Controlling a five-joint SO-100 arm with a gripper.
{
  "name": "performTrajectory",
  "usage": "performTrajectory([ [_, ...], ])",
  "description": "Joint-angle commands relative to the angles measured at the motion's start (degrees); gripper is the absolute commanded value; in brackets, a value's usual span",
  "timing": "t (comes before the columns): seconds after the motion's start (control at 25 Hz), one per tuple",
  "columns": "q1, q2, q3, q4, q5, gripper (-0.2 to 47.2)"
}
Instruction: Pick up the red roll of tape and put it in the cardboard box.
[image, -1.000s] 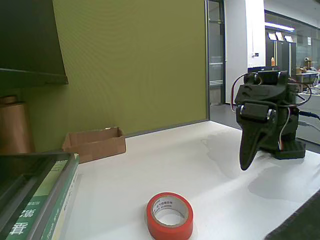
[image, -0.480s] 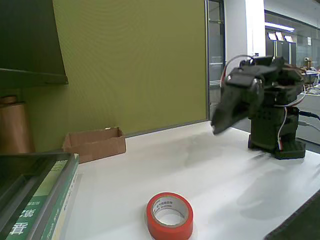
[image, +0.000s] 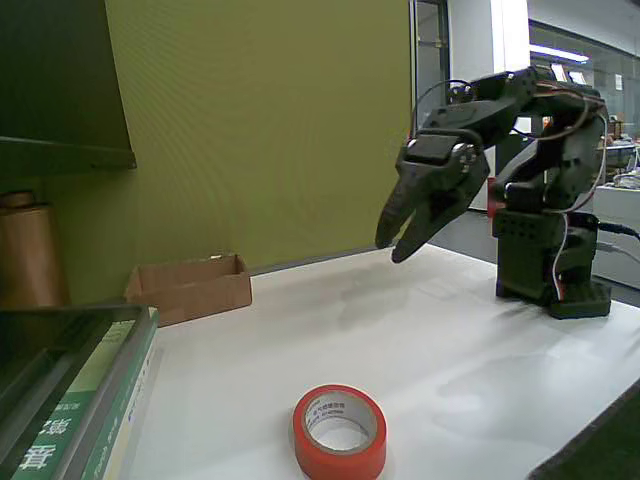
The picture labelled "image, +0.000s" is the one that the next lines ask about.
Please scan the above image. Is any copper brown cylindrical bottle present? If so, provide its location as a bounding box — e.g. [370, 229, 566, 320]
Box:
[0, 191, 71, 309]

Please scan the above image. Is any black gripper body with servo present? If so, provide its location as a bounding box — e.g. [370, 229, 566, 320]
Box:
[393, 96, 520, 167]

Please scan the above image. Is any red roll of tape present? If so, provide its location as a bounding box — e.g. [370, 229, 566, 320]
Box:
[292, 383, 389, 480]

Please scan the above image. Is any grey cable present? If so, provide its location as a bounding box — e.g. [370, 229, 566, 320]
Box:
[597, 241, 640, 264]

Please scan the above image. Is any green spine white book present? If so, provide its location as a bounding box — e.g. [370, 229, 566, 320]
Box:
[54, 307, 162, 480]

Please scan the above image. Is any brown cardboard box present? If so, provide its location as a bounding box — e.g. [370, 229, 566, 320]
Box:
[124, 253, 254, 329]

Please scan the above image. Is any grey glass door frame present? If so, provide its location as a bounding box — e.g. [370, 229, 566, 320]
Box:
[409, 0, 453, 241]

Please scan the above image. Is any black power cable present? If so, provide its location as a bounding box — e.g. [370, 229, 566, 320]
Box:
[597, 219, 640, 239]

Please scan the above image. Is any green book with white characters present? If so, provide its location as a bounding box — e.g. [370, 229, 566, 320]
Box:
[12, 319, 139, 480]

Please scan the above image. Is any long ceiling light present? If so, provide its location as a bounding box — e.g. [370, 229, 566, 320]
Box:
[528, 43, 592, 66]

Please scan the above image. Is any dark green shelf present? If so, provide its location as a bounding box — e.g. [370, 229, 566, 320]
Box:
[0, 0, 139, 174]

